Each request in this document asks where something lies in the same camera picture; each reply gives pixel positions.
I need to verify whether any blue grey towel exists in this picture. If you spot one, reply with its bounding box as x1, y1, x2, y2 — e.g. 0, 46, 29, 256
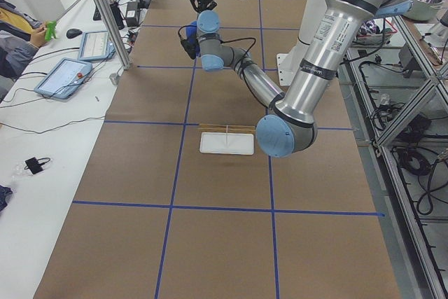
185, 21, 197, 43

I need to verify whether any inner wooden rack bar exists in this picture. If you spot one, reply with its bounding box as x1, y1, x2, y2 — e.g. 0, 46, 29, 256
198, 126, 256, 134

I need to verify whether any white towel rack tray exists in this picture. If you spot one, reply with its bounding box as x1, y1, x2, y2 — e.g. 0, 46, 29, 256
199, 132, 254, 155

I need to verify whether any black power adapter box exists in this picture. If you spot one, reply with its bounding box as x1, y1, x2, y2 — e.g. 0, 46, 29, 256
125, 1, 140, 27

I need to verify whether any far teach pendant tablet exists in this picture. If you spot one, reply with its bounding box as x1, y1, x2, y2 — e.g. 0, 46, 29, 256
78, 31, 115, 62

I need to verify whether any teach pendant tablet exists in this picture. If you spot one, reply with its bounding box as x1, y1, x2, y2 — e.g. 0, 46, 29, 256
34, 58, 93, 99
78, 31, 115, 62

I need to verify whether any black computer mouse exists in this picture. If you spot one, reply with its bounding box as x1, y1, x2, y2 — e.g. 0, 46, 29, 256
66, 29, 83, 39

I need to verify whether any green plastic toy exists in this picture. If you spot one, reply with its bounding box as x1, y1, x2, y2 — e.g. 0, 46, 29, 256
45, 20, 57, 41

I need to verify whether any near teach pendant tablet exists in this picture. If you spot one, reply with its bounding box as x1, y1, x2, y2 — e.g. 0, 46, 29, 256
34, 58, 93, 99

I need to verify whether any person in grey jacket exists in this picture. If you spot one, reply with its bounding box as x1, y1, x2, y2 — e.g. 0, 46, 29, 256
0, 0, 50, 104

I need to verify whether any brown paper table cover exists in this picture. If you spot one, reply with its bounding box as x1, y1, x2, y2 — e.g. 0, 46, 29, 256
35, 0, 400, 298

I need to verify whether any white camera mast base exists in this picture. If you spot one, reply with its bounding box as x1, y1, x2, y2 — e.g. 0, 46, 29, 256
276, 0, 327, 86

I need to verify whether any aluminium frame post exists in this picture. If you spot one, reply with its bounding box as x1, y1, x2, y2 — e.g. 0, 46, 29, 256
94, 0, 131, 70

